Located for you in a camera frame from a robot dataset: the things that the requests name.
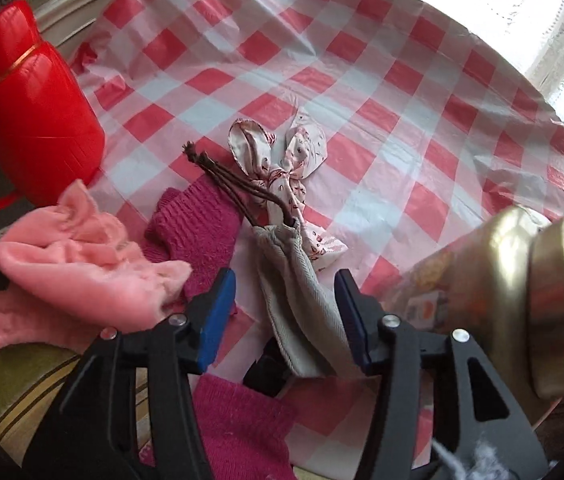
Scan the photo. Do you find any magenta knitted cloth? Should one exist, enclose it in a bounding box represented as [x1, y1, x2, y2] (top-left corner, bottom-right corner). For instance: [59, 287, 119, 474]
[144, 180, 243, 318]
[139, 375, 299, 480]

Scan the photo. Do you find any red white checkered tablecloth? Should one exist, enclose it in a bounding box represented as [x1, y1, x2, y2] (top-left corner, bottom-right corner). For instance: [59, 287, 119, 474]
[67, 0, 564, 476]

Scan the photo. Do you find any white carved dresser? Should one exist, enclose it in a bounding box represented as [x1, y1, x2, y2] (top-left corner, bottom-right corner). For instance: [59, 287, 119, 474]
[0, 0, 173, 126]

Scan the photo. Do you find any pink fleece cloth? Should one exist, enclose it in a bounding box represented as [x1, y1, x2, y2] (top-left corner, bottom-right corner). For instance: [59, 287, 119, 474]
[0, 179, 193, 352]

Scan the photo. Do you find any grey drawstring bag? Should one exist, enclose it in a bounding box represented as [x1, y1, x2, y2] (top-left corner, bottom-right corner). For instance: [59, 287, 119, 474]
[182, 141, 363, 380]

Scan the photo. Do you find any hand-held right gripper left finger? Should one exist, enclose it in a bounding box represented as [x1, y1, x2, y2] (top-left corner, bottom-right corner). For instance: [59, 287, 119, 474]
[27, 267, 237, 480]

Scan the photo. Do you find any grey yarn tuft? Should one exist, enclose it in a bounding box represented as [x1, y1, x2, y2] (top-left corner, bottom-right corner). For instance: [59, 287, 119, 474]
[430, 437, 512, 480]

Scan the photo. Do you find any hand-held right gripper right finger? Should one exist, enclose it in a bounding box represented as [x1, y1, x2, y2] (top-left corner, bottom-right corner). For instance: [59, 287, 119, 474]
[334, 268, 550, 480]

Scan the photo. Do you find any glass jar with gold lid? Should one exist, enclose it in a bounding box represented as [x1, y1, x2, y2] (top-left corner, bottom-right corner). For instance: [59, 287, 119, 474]
[387, 204, 564, 401]

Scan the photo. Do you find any floral satin bow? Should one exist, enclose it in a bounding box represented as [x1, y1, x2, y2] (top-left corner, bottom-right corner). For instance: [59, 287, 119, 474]
[228, 109, 350, 268]

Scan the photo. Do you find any red thermos flask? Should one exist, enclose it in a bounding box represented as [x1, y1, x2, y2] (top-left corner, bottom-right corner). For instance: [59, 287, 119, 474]
[0, 0, 107, 210]

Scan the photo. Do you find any black cloth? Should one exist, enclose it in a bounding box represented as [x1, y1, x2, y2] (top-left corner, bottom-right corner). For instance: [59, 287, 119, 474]
[244, 337, 295, 398]

